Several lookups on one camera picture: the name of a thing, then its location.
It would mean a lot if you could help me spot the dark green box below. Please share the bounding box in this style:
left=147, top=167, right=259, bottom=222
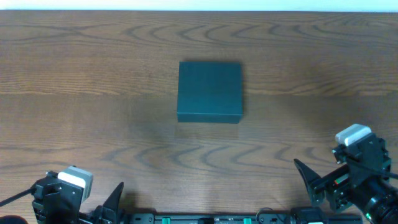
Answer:
left=177, top=61, right=243, bottom=124

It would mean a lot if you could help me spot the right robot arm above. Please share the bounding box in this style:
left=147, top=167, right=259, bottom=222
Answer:
left=294, top=133, right=397, bottom=223

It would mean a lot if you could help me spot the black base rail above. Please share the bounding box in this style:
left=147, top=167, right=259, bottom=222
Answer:
left=123, top=207, right=363, bottom=224

